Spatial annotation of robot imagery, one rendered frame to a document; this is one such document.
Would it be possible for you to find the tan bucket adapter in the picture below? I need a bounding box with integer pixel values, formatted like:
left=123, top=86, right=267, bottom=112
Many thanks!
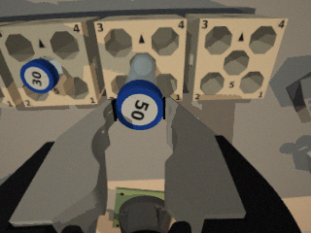
left=94, top=14, right=187, bottom=101
left=0, top=17, right=105, bottom=107
left=184, top=14, right=288, bottom=101
left=0, top=20, right=25, bottom=108

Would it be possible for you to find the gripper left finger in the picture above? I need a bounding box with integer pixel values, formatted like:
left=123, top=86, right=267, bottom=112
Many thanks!
left=0, top=98, right=117, bottom=233

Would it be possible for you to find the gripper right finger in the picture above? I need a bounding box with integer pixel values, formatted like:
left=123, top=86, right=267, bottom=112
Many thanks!
left=163, top=96, right=301, bottom=233

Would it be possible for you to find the grey bench mat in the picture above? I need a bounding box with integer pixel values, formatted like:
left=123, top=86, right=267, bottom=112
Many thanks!
left=0, top=0, right=311, bottom=199

